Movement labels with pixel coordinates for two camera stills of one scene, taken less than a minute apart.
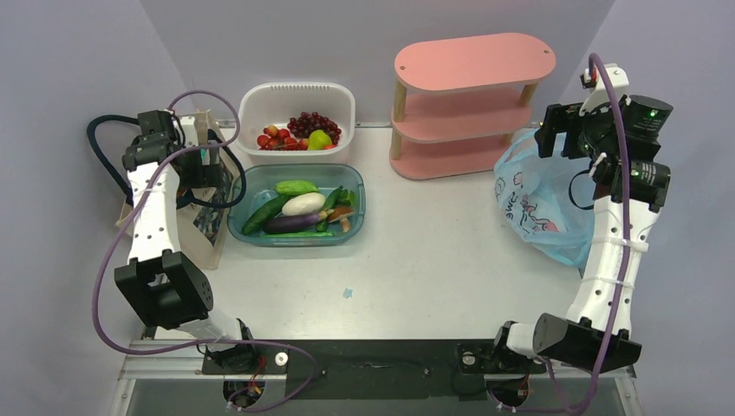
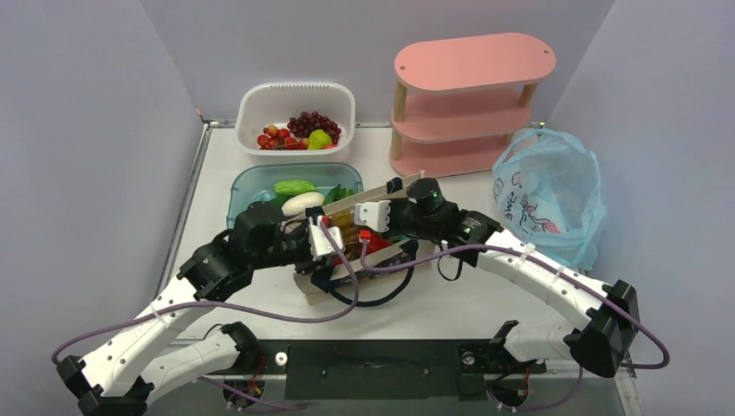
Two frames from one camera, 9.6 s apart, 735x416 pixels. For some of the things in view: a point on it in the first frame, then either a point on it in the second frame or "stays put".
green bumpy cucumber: [288, 187] stays put
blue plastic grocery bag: [549, 201] stays put
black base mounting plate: [376, 370] stays put
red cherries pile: [274, 139] stays put
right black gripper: [565, 119] → [394, 204]
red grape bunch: [306, 123] stays put
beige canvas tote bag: [203, 221] → [358, 258]
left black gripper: [204, 176] → [309, 263]
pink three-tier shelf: [460, 100] stays put
